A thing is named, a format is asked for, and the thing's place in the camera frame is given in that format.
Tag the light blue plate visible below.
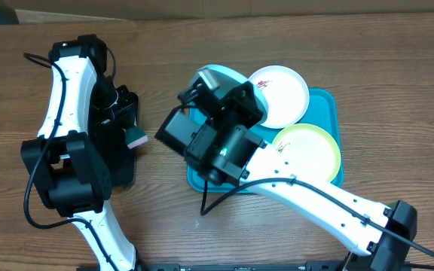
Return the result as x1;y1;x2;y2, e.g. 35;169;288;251
189;64;269;124

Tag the pink green sponge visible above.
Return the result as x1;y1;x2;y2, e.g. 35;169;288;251
125;126;148;149

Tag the white plate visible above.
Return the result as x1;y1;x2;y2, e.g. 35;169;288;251
249;65;310;129

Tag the yellow plate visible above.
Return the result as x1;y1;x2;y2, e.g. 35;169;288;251
272;123;341;183

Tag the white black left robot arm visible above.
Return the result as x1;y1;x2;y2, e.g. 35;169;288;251
20;34;147;270

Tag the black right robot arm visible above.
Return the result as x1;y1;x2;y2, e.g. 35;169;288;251
155;81;417;270

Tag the black plastic tray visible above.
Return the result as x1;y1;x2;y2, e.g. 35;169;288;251
88;90;136;187

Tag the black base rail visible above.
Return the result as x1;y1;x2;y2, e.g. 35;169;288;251
137;260;344;271

